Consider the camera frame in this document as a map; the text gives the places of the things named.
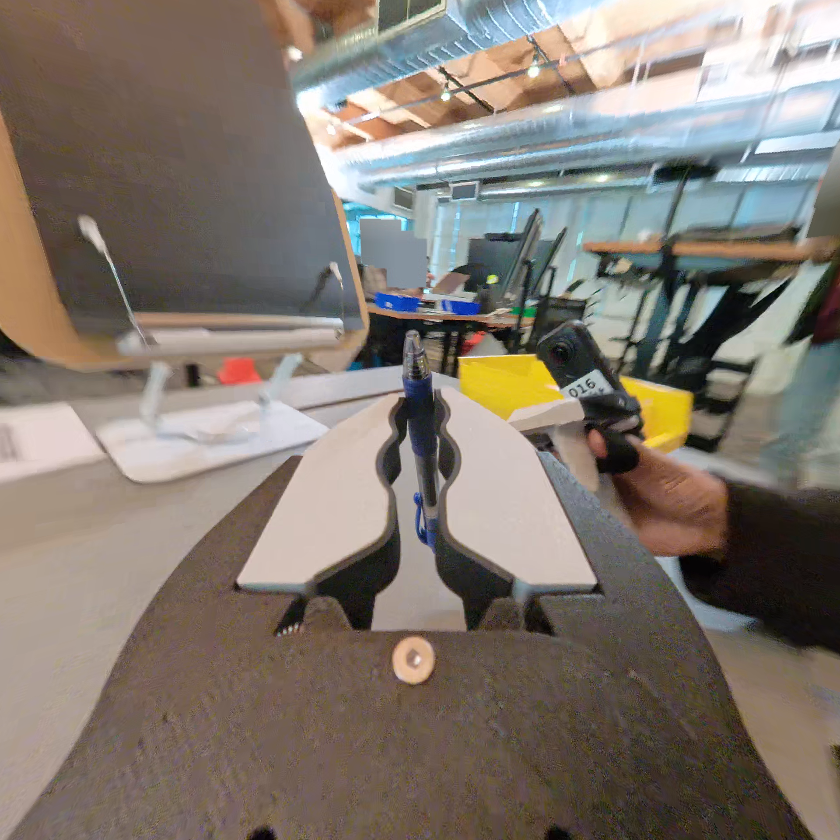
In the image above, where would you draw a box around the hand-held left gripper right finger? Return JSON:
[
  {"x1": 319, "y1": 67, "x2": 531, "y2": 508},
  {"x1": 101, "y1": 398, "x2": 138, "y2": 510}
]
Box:
[{"x1": 435, "y1": 386, "x2": 599, "y2": 602}]

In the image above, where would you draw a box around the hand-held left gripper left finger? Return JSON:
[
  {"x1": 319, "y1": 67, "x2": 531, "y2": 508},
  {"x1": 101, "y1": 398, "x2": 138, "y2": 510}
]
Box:
[{"x1": 235, "y1": 392, "x2": 404, "y2": 597}]

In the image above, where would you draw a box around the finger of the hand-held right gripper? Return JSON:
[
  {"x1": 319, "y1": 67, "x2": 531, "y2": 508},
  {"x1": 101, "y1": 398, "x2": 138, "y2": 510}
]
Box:
[{"x1": 507, "y1": 395, "x2": 602, "y2": 494}]

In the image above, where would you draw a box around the blue ballpoint pen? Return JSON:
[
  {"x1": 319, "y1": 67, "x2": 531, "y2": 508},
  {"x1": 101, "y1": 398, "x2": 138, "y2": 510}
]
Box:
[{"x1": 402, "y1": 330, "x2": 442, "y2": 553}]

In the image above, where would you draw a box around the person's right forearm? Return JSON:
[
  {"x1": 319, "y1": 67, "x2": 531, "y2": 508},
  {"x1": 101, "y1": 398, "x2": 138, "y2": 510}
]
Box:
[{"x1": 678, "y1": 481, "x2": 840, "y2": 652}]

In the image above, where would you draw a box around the person's right hand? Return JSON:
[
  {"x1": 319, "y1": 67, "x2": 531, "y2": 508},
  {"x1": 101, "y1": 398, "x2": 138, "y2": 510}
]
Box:
[{"x1": 586, "y1": 427, "x2": 731, "y2": 559}]

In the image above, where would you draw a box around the yellow storage bin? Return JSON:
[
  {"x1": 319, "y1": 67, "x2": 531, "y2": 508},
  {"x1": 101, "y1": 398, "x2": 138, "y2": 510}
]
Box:
[{"x1": 457, "y1": 353, "x2": 695, "y2": 455}]

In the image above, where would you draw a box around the black monitor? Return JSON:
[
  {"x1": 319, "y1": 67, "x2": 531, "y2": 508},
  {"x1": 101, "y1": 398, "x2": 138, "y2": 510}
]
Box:
[
  {"x1": 537, "y1": 227, "x2": 570, "y2": 299},
  {"x1": 514, "y1": 209, "x2": 547, "y2": 309}
]

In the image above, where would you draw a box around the long wooden desk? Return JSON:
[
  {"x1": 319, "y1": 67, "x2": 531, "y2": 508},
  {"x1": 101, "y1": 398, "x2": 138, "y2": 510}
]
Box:
[{"x1": 366, "y1": 302, "x2": 536, "y2": 378}]

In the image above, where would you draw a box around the tilted wooden desk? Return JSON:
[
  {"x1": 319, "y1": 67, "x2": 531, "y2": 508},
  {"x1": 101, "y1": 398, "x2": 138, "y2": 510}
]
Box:
[{"x1": 583, "y1": 235, "x2": 840, "y2": 421}]

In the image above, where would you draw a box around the silver laptop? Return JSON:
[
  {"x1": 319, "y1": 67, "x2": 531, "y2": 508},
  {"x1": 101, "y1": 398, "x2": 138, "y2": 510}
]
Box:
[{"x1": 117, "y1": 313, "x2": 347, "y2": 359}]

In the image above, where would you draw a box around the black disc lamp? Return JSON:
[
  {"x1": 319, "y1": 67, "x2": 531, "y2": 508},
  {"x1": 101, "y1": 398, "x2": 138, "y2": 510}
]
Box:
[{"x1": 650, "y1": 163, "x2": 719, "y2": 342}]

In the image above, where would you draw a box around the silver ventilation duct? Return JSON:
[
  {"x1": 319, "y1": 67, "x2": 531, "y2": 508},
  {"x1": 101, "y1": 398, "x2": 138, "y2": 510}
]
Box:
[
  {"x1": 328, "y1": 92, "x2": 840, "y2": 194},
  {"x1": 292, "y1": 0, "x2": 657, "y2": 112}
]

